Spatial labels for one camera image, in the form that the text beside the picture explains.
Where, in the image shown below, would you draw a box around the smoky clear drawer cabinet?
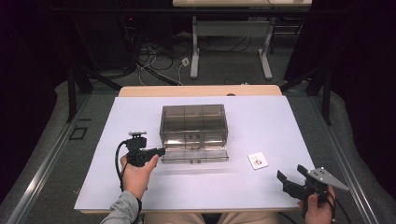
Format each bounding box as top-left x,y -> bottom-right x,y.
159,104 -> 229,147

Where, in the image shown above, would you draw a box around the white table sheet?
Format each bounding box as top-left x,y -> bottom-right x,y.
74,95 -> 316,211

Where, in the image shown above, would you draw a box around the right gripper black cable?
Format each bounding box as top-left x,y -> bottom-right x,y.
326,190 -> 353,224

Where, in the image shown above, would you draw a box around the white printed card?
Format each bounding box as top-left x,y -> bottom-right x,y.
247,151 -> 270,171

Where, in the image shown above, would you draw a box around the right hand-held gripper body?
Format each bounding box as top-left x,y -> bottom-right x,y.
282,166 -> 350,201

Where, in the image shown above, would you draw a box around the person's left hand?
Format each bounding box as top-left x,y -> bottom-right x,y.
120,154 -> 160,201

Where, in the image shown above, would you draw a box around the black metal stand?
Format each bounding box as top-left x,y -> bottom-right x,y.
279,63 -> 332,126
65,60 -> 123,124

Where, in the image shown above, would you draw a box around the tangle of floor cables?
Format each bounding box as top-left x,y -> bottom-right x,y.
124,29 -> 195,87

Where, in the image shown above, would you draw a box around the person's legs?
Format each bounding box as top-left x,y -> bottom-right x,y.
143,212 -> 281,224

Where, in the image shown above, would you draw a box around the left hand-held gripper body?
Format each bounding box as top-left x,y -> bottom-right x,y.
125,131 -> 150,167

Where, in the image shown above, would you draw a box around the aluminium floor rail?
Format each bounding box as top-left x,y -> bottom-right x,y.
310,96 -> 381,224
6,92 -> 92,224

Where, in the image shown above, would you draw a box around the white-legged background table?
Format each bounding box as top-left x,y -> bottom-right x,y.
172,0 -> 313,80

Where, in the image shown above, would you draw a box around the person's right hand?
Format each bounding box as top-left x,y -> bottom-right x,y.
297,186 -> 337,224

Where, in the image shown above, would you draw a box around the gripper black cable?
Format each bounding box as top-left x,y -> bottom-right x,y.
114,139 -> 130,192
326,190 -> 353,224

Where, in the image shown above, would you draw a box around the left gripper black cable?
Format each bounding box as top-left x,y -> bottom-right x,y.
114,139 -> 130,192

